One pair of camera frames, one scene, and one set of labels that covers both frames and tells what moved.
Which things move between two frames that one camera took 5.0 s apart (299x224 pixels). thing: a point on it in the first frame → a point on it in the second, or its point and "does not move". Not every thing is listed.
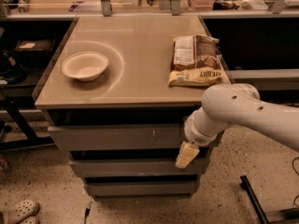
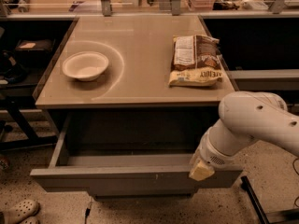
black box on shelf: [35, 49] does not move
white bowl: [84, 65] does not move
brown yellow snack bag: [195, 62] does not move
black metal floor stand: [270, 216] does not move
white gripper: [195, 134] → [209, 157]
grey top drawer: [116, 136] → [127, 174]
